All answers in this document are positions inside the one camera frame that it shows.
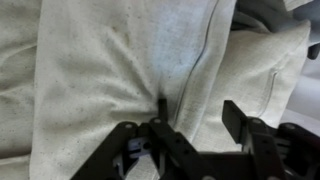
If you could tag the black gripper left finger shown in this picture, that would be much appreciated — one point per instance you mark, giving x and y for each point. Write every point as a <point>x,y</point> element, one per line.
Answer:
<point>166,143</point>

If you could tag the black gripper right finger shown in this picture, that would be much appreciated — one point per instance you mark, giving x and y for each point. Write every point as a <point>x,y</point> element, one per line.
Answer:
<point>263,140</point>

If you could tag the cream fabric sofa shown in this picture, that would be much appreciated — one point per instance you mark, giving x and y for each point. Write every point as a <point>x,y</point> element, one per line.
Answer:
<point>260,73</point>

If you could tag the grey white striped cloth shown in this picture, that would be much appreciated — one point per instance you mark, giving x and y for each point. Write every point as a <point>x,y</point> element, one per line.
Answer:
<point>263,13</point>

